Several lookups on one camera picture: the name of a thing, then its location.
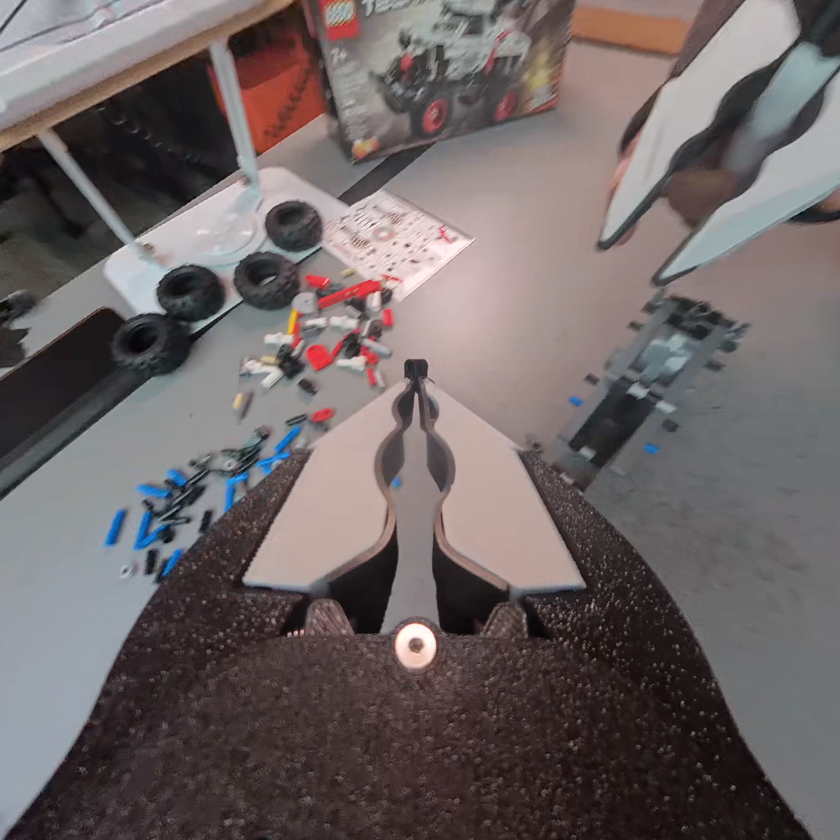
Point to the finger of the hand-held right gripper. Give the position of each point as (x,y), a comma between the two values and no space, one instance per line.
(656,144)
(774,190)

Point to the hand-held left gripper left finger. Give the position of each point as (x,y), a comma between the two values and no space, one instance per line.
(315,525)

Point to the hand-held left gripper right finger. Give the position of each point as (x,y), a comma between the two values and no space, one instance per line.
(512,525)

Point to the pile of blue black pins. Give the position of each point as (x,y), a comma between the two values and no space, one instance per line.
(151,489)

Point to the grey black toy chassis model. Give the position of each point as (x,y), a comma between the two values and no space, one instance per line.
(656,354)

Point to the pile of red white pieces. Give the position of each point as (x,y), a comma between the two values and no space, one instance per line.
(318,358)

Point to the toy truck set box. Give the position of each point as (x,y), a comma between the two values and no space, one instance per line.
(459,65)

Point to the black toy tire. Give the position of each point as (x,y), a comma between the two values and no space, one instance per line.
(170,305)
(124,358)
(279,239)
(246,292)

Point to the white sticker sheet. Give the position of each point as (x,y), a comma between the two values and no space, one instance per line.
(420,262)

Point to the white wooden book stand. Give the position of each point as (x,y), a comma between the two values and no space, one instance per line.
(197,229)

